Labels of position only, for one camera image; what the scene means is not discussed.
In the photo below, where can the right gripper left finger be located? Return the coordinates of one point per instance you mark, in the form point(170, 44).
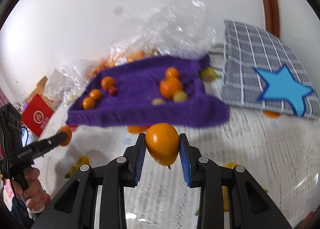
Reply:
point(94, 197)

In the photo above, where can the brown wooden door frame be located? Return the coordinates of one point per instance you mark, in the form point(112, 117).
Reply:
point(272, 19)

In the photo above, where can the large orange with stem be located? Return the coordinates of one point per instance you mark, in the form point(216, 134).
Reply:
point(168, 87)

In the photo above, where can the orange mandarin beside kumquat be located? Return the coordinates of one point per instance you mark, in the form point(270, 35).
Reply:
point(108, 82)

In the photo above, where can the green-brown longan fruit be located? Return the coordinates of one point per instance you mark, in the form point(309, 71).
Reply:
point(157, 101)
point(180, 96)

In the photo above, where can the small red fruit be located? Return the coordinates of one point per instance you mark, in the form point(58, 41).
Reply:
point(112, 91)

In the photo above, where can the oval orange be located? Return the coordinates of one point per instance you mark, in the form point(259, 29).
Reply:
point(163, 143)

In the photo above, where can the grey checked star cushion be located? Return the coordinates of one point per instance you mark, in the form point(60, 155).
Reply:
point(263, 73)

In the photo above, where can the clear plastic bag of fruit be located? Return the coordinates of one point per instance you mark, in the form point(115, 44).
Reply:
point(181, 28)

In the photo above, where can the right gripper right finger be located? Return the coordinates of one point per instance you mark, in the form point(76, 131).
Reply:
point(249, 205)

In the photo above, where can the small orange kumquat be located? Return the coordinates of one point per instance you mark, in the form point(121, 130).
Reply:
point(95, 94)

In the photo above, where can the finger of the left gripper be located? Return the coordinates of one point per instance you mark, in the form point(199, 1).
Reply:
point(39, 148)

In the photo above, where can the green-brown longan fruit back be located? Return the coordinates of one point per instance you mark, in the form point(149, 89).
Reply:
point(180, 96)

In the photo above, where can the person's left hand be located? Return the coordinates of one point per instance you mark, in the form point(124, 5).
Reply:
point(36, 197)

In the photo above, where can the red paper gift bag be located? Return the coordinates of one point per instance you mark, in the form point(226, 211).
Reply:
point(37, 115)

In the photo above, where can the green-brown longan fruit front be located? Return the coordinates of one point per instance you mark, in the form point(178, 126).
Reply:
point(157, 101)

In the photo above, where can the white plastic bag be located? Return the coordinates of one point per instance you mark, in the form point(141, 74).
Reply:
point(55, 86)

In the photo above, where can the small round orange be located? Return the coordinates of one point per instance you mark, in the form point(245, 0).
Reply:
point(172, 72)

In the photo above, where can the purple towel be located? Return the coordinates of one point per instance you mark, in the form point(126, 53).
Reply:
point(138, 84)

